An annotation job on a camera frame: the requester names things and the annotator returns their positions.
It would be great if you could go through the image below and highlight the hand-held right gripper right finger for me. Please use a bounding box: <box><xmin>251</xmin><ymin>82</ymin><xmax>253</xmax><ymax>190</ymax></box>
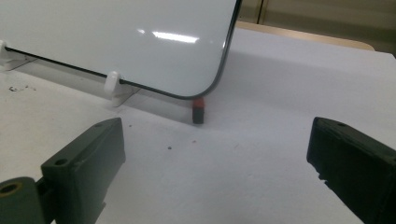
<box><xmin>306</xmin><ymin>117</ymin><xmax>396</xmax><ymax>224</ymax></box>

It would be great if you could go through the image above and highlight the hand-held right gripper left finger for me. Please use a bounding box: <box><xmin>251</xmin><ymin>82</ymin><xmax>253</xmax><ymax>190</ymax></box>
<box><xmin>40</xmin><ymin>117</ymin><xmax>127</xmax><ymax>224</ymax></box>

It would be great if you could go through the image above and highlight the white whiteboard with black rim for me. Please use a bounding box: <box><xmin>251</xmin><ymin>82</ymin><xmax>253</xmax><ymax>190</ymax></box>
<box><xmin>0</xmin><ymin>0</ymin><xmax>244</xmax><ymax>101</ymax></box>

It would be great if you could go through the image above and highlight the white plastic whiteboard stand clip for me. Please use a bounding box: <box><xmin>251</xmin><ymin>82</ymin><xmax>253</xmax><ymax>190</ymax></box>
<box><xmin>103</xmin><ymin>70</ymin><xmax>141</xmax><ymax>108</ymax></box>
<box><xmin>0</xmin><ymin>39</ymin><xmax>38</xmax><ymax>72</ymax></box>

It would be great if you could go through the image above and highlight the wooden table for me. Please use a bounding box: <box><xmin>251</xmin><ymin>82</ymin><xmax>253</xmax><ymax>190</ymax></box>
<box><xmin>235</xmin><ymin>21</ymin><xmax>375</xmax><ymax>52</ymax></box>

